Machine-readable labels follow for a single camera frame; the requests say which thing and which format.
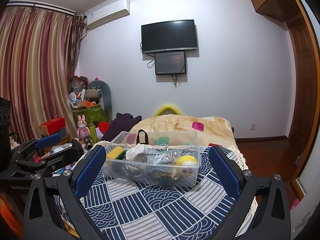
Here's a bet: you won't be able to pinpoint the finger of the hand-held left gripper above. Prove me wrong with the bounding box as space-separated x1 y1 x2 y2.
11 133 63 161
14 142 84 179

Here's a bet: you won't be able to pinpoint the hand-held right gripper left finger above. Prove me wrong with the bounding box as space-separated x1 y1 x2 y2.
24 145 108 240

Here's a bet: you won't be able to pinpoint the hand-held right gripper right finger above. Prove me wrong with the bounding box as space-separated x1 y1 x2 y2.
209 145 292 240

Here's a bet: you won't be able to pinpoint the yellow green sponge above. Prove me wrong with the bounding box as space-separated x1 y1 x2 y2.
107 146 127 161

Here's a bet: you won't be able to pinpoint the yellow felt ball toy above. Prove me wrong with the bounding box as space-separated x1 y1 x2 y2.
175 155 198 178

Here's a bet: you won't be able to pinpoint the white drawstring pouch black handles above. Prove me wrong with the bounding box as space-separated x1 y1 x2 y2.
124 129 151 162

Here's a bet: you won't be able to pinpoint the clear plastic storage box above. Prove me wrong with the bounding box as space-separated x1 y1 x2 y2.
101 131 200 187

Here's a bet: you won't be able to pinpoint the pile of books and papers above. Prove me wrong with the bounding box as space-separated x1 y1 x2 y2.
35 140 83 175

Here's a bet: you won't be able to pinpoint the red box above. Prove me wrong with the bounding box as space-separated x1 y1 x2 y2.
39 117 66 135

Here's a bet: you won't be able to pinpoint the pink rabbit figure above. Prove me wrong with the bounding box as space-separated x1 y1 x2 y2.
77 115 91 142

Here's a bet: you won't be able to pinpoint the beige fleece blanket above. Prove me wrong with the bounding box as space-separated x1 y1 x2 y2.
130 115 237 148

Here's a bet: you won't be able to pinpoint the green storage box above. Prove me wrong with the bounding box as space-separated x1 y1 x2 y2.
72 104 108 128

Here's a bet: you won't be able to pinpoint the dark purple cloth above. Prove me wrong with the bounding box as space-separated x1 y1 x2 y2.
101 113 143 142

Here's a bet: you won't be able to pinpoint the striped red beige curtain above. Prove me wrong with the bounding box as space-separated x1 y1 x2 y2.
0 6 84 143

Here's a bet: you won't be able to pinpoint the grey plush toy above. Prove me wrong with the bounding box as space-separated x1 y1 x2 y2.
87 80 113 118

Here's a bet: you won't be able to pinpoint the navy patterned cloth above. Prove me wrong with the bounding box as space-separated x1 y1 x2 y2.
55 144 251 240

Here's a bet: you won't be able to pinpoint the yellow plush cushion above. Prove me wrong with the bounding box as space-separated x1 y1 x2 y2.
154 103 183 117

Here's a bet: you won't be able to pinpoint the white wardrobe door with stickers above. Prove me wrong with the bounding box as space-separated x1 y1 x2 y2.
291 0 320 233

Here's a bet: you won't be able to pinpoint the brown wooden door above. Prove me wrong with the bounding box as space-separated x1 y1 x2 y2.
287 12 318 182

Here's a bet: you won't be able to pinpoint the white air conditioner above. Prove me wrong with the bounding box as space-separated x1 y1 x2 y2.
86 0 131 29

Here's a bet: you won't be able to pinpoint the black monitor cables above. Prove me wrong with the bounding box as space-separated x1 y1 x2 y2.
147 58 188 88

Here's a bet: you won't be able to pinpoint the small black wall monitor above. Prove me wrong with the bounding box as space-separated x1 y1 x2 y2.
154 51 187 76

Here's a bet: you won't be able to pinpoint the curtain rail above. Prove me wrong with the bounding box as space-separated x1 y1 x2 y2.
6 1 77 16

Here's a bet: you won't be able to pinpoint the large black wall television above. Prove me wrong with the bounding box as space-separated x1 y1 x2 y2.
141 19 198 54

